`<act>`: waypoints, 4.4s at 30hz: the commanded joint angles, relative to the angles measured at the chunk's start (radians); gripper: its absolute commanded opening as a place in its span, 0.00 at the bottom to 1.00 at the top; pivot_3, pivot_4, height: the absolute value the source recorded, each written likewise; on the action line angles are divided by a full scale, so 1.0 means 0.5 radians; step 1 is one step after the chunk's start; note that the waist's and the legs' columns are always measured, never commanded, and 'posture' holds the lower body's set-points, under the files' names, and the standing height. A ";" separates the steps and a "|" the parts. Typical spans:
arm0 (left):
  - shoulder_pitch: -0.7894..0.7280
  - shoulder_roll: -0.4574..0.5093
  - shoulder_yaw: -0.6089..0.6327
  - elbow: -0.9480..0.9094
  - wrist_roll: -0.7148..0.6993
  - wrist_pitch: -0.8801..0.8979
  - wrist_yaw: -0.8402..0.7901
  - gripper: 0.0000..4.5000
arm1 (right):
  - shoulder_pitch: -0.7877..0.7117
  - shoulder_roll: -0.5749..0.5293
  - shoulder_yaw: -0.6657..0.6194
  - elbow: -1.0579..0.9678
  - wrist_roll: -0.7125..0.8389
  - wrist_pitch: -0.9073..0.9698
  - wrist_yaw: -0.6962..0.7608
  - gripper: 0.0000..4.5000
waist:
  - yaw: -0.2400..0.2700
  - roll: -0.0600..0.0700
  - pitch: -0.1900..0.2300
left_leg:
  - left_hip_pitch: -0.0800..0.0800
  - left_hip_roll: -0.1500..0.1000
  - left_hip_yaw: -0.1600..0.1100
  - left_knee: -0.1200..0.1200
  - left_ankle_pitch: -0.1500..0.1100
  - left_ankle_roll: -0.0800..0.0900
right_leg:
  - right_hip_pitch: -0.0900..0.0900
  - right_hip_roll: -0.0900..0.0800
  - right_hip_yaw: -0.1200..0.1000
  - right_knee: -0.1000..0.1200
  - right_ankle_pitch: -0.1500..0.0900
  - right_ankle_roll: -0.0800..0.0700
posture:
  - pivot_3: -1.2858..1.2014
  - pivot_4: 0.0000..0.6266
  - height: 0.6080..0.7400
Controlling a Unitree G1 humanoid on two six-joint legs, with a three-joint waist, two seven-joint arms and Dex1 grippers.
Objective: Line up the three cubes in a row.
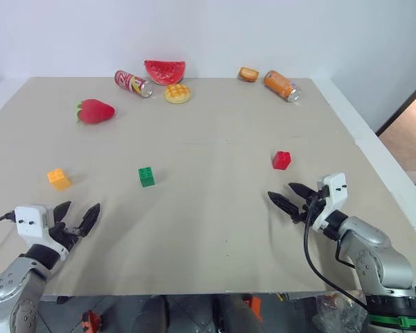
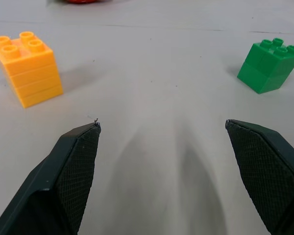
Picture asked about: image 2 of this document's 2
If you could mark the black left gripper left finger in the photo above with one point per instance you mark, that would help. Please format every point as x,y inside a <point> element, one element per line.
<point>58,181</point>

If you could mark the yellow toy building block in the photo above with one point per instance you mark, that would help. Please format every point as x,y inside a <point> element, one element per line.
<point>29,71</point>

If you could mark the red round object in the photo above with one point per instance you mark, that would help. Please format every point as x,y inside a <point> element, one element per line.
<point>84,1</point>

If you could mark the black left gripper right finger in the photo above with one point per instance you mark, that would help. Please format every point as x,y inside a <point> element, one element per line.
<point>267,171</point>

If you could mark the green toy brick stack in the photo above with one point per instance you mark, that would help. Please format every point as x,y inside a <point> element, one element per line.
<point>267,66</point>

